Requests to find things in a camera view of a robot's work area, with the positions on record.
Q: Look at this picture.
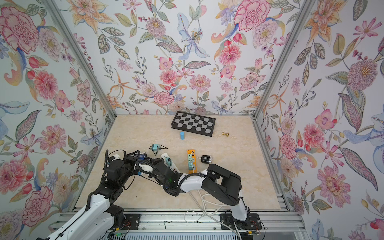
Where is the teal usb charger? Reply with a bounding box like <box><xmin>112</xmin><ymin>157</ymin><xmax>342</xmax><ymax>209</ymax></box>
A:
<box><xmin>150</xmin><ymin>144</ymin><xmax>160</xmax><ymax>155</ymax></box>
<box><xmin>165</xmin><ymin>158</ymin><xmax>172</xmax><ymax>167</ymax></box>

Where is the white power strip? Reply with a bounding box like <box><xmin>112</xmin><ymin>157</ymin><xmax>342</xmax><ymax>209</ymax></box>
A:
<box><xmin>161</xmin><ymin>153</ymin><xmax>180</xmax><ymax>173</ymax></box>

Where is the black shaver cable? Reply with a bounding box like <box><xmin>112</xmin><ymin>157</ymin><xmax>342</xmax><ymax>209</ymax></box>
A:
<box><xmin>149</xmin><ymin>143</ymin><xmax>168</xmax><ymax>156</ymax></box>

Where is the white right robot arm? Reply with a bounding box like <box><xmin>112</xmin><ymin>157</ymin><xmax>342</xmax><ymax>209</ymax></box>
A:
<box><xmin>148</xmin><ymin>164</ymin><xmax>263</xmax><ymax>230</ymax></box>

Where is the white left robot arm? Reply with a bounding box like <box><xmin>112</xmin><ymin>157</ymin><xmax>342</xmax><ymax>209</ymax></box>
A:
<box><xmin>45</xmin><ymin>151</ymin><xmax>140</xmax><ymax>240</ymax></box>

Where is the orange power strip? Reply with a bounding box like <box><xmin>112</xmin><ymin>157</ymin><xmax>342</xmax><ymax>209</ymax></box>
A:
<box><xmin>187</xmin><ymin>150</ymin><xmax>198</xmax><ymax>174</ymax></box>

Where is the green usb charger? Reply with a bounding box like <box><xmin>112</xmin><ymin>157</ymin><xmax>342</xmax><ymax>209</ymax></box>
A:
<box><xmin>188</xmin><ymin>152</ymin><xmax>196</xmax><ymax>162</ymax></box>

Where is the black silver chessboard box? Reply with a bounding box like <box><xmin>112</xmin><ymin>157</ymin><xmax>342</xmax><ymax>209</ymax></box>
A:
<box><xmin>171</xmin><ymin>111</ymin><xmax>216</xmax><ymax>137</ymax></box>

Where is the aluminium frame post left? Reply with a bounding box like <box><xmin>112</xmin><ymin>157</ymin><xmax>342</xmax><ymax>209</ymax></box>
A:
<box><xmin>43</xmin><ymin>0</ymin><xmax>117</xmax><ymax>122</ymax></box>

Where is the aluminium frame post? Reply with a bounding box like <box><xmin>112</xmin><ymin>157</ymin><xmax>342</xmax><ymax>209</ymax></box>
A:
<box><xmin>43</xmin><ymin>0</ymin><xmax>117</xmax><ymax>122</ymax></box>
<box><xmin>252</xmin><ymin>1</ymin><xmax>315</xmax><ymax>122</ymax></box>

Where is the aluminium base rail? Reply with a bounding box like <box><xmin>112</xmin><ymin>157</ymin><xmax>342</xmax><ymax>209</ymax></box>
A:
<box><xmin>98</xmin><ymin>211</ymin><xmax>309</xmax><ymax>240</ymax></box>

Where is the aluminium frame post right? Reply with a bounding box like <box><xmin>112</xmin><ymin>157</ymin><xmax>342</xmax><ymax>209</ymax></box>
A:
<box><xmin>252</xmin><ymin>1</ymin><xmax>315</xmax><ymax>122</ymax></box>

